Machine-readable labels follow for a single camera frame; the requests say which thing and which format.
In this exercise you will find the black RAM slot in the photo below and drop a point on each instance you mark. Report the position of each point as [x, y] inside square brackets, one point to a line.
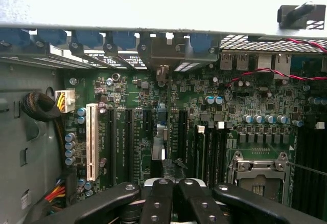
[321, 188]
[217, 155]
[210, 155]
[224, 155]

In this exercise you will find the white power connector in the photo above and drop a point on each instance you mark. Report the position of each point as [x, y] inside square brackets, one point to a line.
[69, 98]

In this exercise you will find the open black PC case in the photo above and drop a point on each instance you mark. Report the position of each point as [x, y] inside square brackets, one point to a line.
[30, 137]

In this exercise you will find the socket locking lever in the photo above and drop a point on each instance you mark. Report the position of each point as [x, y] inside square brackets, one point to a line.
[306, 169]

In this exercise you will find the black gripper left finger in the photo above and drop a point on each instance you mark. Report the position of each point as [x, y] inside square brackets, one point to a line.
[155, 203]

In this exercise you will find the green motherboard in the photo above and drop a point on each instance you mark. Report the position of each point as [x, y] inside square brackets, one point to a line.
[194, 91]

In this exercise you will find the white PCI expansion slot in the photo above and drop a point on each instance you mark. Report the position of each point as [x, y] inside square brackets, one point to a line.
[92, 142]

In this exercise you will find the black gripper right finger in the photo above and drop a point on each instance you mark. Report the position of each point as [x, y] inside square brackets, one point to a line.
[201, 203]

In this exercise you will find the black case clip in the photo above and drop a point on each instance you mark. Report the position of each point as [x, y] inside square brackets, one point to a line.
[288, 17]

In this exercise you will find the short black expansion slot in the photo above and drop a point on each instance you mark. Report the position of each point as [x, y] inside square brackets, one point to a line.
[146, 120]

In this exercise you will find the long black expansion slot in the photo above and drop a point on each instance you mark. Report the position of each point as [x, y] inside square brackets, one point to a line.
[129, 144]
[183, 132]
[111, 144]

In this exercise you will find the blue card retention clip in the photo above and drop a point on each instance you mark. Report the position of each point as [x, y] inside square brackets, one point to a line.
[89, 39]
[52, 37]
[15, 38]
[200, 42]
[124, 40]

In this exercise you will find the CPU socket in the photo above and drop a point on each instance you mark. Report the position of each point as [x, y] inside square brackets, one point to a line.
[255, 165]

